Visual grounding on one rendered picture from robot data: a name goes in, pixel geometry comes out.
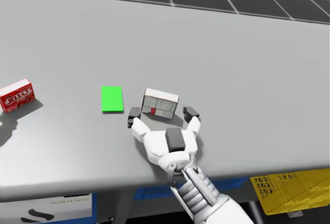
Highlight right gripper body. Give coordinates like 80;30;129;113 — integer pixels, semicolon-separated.
140;127;199;171

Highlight green pad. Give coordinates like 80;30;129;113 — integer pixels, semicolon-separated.
101;85;125;114

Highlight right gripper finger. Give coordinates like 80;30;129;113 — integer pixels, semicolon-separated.
126;107;152;143
183;106;202;136

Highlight white box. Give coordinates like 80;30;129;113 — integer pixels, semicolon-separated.
0;193;93;224

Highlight yellow box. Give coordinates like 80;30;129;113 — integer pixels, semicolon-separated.
249;168;330;216

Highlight blue box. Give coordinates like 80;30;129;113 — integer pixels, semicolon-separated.
133;177;250;202

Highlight red and white carton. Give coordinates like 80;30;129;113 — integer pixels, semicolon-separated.
141;88;180;119

